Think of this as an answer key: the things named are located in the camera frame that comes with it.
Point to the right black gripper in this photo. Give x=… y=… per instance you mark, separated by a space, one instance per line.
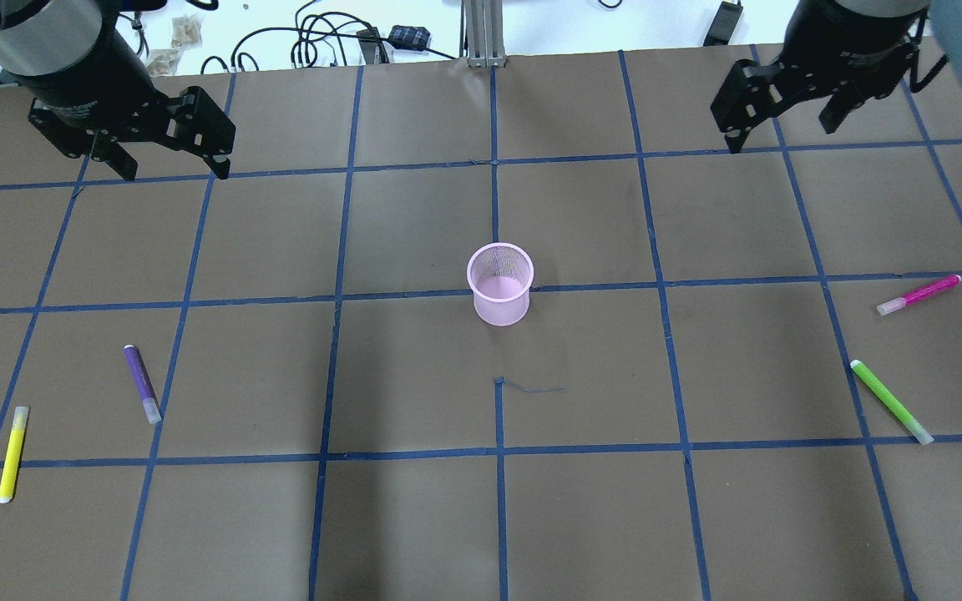
x=847 y=43

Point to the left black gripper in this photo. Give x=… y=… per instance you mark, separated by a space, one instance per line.
x=78 y=73

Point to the pink pen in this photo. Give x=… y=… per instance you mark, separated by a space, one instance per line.
x=917 y=295

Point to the purple pen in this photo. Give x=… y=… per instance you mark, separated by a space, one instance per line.
x=143 y=384

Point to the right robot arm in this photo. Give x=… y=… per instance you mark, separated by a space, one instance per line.
x=938 y=37

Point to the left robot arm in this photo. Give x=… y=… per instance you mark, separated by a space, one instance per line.
x=51 y=31

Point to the pink mesh cup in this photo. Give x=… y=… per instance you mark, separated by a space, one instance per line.
x=500 y=277

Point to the black power adapter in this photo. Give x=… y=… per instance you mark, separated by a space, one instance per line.
x=409 y=38

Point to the green pen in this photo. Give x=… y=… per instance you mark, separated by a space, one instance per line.
x=891 y=402

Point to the yellow pen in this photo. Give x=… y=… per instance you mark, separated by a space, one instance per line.
x=13 y=454

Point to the aluminium frame post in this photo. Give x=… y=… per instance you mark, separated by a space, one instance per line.
x=482 y=33

